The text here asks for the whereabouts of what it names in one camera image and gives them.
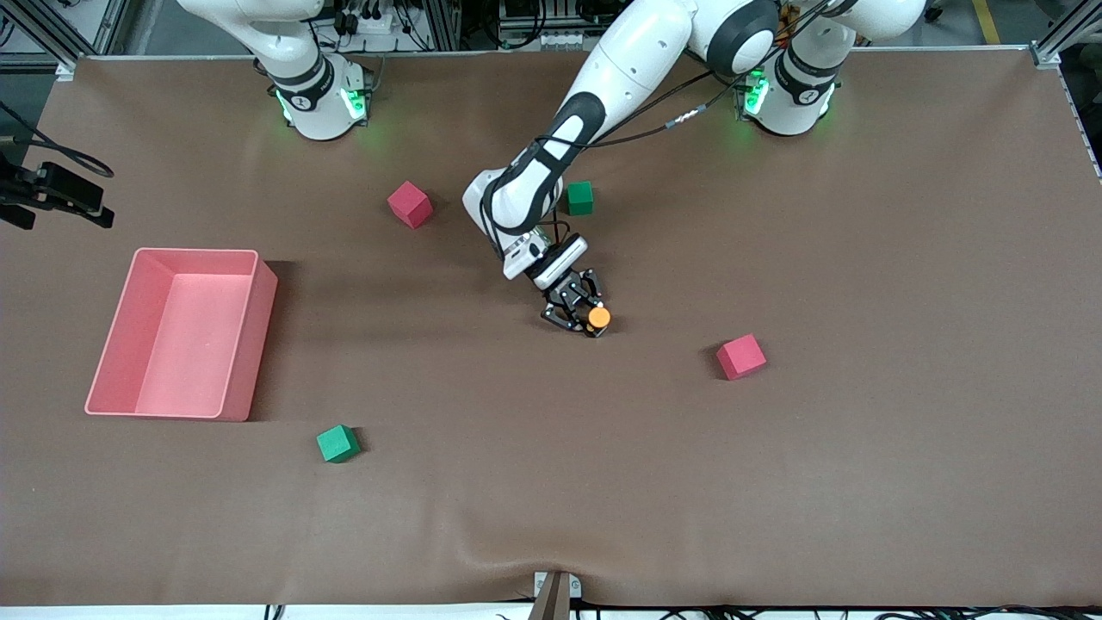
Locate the brown bar at table edge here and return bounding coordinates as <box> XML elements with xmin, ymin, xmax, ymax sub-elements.
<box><xmin>527</xmin><ymin>573</ymin><xmax>571</xmax><ymax>620</ymax></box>

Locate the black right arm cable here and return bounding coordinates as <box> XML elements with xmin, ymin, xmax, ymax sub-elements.
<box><xmin>0</xmin><ymin>99</ymin><xmax>115</xmax><ymax>179</ymax></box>

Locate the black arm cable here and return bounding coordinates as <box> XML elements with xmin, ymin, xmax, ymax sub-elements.
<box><xmin>534</xmin><ymin>0</ymin><xmax>849</xmax><ymax>149</ymax></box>
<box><xmin>0</xmin><ymin>99</ymin><xmax>115</xmax><ymax>179</ymax></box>

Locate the pink foam cube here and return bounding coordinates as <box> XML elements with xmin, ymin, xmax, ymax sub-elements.
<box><xmin>715</xmin><ymin>334</ymin><xmax>768</xmax><ymax>381</ymax></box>
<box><xmin>387</xmin><ymin>181</ymin><xmax>434</xmax><ymax>230</ymax></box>

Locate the aluminium frame post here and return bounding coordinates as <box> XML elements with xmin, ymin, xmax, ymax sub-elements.
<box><xmin>426</xmin><ymin>0</ymin><xmax>461</xmax><ymax>51</ymax></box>

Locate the brown table cover mat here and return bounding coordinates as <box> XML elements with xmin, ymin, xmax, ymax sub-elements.
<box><xmin>0</xmin><ymin>47</ymin><xmax>1102</xmax><ymax>608</ymax></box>

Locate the white power strip with plugs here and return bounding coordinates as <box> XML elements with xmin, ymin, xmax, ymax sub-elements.
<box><xmin>336</xmin><ymin>0</ymin><xmax>406</xmax><ymax>37</ymax></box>

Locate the white multi-socket strip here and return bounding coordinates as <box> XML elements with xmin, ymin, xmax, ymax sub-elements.
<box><xmin>534</xmin><ymin>30</ymin><xmax>604</xmax><ymax>51</ymax></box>

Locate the grey metal table bracket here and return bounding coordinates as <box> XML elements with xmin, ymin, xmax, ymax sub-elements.
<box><xmin>534</xmin><ymin>571</ymin><xmax>583</xmax><ymax>600</ymax></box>

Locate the aluminium frame profile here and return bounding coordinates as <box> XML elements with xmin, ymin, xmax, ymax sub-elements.
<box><xmin>0</xmin><ymin>0</ymin><xmax>80</xmax><ymax>80</ymax></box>
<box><xmin>1029</xmin><ymin>0</ymin><xmax>1102</xmax><ymax>68</ymax></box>

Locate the pink plastic bin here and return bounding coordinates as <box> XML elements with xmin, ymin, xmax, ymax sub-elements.
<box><xmin>84</xmin><ymin>248</ymin><xmax>279</xmax><ymax>423</ymax></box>

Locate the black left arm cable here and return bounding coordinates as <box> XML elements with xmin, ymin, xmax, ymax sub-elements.
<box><xmin>534</xmin><ymin>0</ymin><xmax>849</xmax><ymax>149</ymax></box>

